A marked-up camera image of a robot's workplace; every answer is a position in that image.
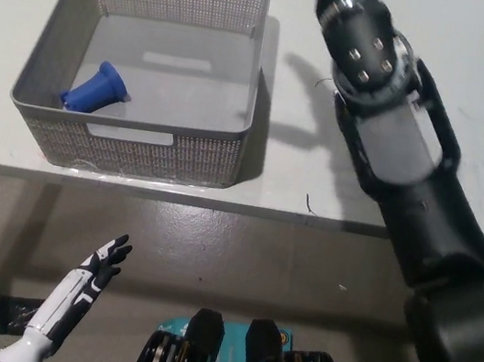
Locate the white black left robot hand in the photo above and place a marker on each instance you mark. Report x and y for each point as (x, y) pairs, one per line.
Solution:
(71, 296)

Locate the blue rook chess piece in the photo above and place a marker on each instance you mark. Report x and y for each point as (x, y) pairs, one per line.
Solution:
(97, 89)

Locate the grey perforated plastic basket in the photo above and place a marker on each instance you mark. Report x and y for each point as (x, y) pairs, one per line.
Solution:
(134, 156)

